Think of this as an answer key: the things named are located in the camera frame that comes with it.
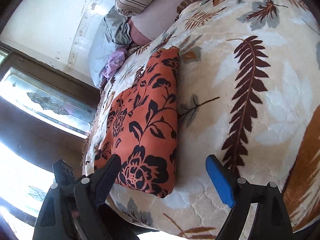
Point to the light blue pillow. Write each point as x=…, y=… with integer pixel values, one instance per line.
x=102, y=47

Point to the orange black floral blouse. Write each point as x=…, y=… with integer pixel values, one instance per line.
x=142, y=127

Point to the lilac floral garment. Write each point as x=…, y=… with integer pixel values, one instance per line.
x=115, y=61

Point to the cream leaf-pattern blanket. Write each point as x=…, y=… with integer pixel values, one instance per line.
x=248, y=93

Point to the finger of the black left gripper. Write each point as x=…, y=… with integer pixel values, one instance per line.
x=63, y=173

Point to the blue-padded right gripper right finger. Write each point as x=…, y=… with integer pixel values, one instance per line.
x=271, y=220

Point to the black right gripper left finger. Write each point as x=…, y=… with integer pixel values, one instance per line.
x=71, y=212

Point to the stained glass window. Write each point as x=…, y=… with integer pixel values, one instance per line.
x=42, y=121

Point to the grey garment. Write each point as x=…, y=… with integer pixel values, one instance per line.
x=117, y=28

